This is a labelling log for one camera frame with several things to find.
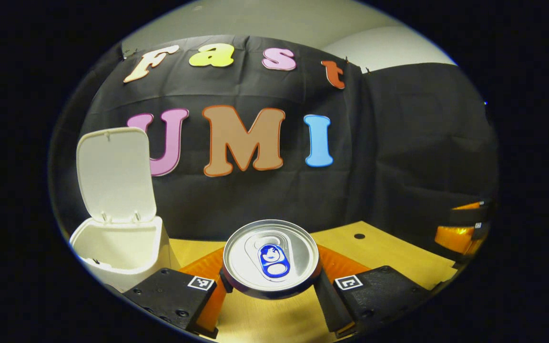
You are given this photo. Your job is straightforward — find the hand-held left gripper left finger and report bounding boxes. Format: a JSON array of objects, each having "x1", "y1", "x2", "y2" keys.
[{"x1": 122, "y1": 247, "x2": 232, "y2": 340}]

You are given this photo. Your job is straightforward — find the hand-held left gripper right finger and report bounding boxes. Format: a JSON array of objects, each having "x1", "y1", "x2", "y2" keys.
[{"x1": 313, "y1": 244, "x2": 435, "y2": 340}]

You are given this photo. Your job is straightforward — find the silver blue pop can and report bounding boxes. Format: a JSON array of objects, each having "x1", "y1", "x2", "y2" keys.
[{"x1": 221, "y1": 219, "x2": 324, "y2": 301}]

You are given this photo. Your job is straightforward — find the white desktop garbage bin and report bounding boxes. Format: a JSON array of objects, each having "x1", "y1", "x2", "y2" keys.
[{"x1": 69, "y1": 126, "x2": 180, "y2": 292}]

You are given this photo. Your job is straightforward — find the wooden desktop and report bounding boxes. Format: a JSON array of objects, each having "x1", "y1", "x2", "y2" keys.
[{"x1": 170, "y1": 220, "x2": 458, "y2": 343}]

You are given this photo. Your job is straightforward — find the black backdrop cloth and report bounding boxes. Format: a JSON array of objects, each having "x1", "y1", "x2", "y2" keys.
[{"x1": 48, "y1": 34, "x2": 499, "y2": 253}]

